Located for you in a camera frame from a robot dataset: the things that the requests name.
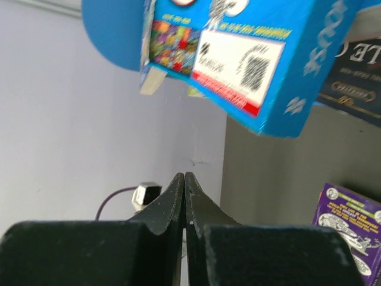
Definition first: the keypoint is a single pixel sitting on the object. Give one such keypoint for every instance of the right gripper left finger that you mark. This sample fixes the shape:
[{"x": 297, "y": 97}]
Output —
[{"x": 143, "y": 250}]

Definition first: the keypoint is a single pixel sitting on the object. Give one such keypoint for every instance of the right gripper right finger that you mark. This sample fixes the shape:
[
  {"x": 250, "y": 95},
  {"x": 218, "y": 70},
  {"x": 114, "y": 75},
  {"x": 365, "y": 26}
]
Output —
[{"x": 224, "y": 252}]

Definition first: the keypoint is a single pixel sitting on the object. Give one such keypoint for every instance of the purple cover treehouse book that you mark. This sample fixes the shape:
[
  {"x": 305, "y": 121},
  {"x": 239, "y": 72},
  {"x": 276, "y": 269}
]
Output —
[{"x": 357, "y": 219}]

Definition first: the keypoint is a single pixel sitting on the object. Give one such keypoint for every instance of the light blue book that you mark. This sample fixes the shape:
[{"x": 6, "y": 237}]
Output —
[{"x": 263, "y": 62}]

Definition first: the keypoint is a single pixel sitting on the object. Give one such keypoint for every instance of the Tale of Two Cities book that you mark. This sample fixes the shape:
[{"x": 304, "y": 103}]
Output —
[{"x": 353, "y": 83}]

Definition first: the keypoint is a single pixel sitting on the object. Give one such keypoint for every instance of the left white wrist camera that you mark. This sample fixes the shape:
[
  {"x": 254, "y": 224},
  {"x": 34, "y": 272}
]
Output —
[{"x": 145, "y": 194}]

